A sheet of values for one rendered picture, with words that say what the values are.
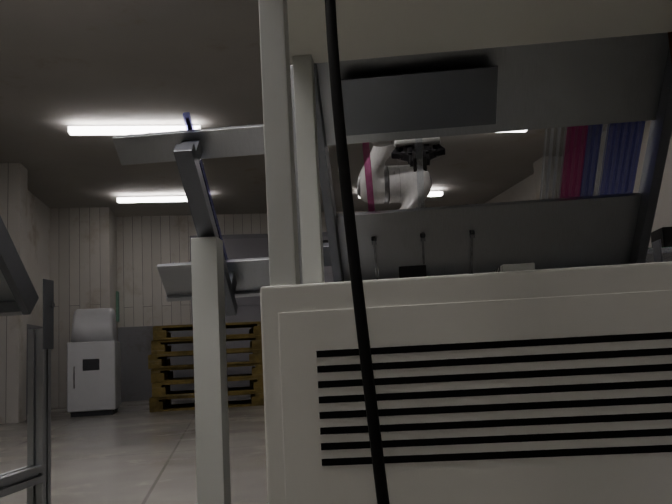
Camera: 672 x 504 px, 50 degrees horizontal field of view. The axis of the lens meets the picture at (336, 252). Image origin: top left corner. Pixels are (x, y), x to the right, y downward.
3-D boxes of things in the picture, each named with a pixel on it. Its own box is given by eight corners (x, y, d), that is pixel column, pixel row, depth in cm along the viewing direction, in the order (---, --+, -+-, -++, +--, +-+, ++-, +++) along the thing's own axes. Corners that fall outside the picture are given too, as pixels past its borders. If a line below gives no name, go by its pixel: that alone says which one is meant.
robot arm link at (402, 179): (375, 243, 234) (370, 171, 237) (432, 240, 235) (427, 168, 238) (378, 237, 222) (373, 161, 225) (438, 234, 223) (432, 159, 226)
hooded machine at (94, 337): (114, 415, 801) (113, 305, 818) (62, 418, 794) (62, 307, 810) (124, 410, 870) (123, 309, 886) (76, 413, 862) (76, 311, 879)
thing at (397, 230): (344, 284, 172) (344, 276, 175) (630, 267, 167) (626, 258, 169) (335, 220, 161) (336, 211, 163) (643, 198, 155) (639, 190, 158)
